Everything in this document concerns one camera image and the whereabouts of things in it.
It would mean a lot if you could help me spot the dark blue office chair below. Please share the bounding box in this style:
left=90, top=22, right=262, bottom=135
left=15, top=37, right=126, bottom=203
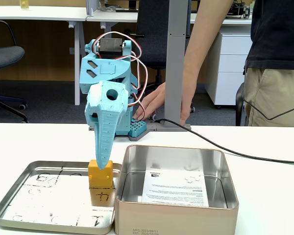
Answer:
left=0, top=20, right=29, bottom=123

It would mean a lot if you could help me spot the yellow lego block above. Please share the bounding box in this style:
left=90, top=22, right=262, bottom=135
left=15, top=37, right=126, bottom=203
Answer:
left=88, top=159, right=114, bottom=189

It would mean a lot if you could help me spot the person's hand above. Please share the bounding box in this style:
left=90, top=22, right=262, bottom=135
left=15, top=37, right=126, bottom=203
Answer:
left=134, top=82, right=196, bottom=126

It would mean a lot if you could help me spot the metal tin lid with numbers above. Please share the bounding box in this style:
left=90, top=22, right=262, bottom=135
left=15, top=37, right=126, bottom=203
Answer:
left=0, top=160, right=122, bottom=235

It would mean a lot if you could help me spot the black office chair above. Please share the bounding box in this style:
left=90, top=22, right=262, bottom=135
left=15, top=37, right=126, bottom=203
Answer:
left=134, top=0, right=195, bottom=114

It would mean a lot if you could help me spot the thin black cord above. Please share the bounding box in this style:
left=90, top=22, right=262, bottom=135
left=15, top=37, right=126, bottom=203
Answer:
left=243, top=61, right=294, bottom=121

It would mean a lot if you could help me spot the grey desk leg column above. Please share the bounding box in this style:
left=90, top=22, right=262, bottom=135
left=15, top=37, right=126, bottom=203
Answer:
left=164, top=0, right=192, bottom=132

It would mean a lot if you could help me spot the white desk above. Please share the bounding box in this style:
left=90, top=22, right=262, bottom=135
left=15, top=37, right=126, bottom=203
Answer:
left=0, top=5, right=89, bottom=106
left=85, top=9, right=253, bottom=30

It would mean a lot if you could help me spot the white printed paper sheet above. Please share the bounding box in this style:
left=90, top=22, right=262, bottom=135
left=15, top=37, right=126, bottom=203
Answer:
left=141, top=168, right=210, bottom=208

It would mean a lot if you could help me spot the white drawer cabinet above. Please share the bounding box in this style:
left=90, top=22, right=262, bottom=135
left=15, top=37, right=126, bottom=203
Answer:
left=206, top=31, right=253, bottom=106

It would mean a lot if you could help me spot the thick black power cable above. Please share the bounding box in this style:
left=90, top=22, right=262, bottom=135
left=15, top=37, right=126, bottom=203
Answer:
left=153, top=118, right=294, bottom=165

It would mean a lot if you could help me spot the gold metal tin bin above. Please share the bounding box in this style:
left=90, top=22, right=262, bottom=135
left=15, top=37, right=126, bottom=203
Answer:
left=114, top=144, right=240, bottom=235

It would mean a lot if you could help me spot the person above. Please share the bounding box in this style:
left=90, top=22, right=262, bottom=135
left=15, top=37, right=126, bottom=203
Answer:
left=243, top=0, right=294, bottom=127

